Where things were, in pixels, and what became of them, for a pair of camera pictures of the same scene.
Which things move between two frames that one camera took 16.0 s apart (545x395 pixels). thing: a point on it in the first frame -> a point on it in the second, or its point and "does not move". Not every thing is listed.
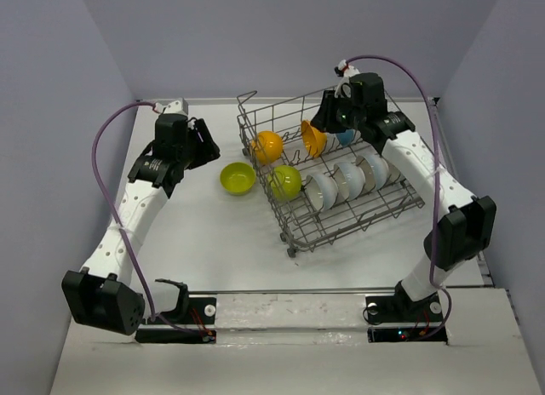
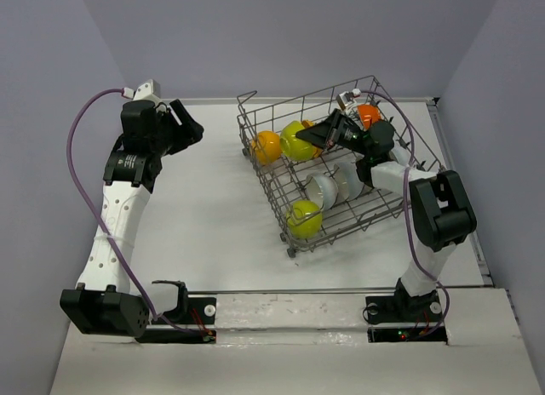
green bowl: (238, 178) -> (293, 146)
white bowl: (351, 179) does not move
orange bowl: (267, 146) does not move
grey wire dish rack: (315, 185) does not move
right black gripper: (324, 119) -> (326, 134)
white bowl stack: (322, 192) does not move
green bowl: (284, 182) -> (304, 219)
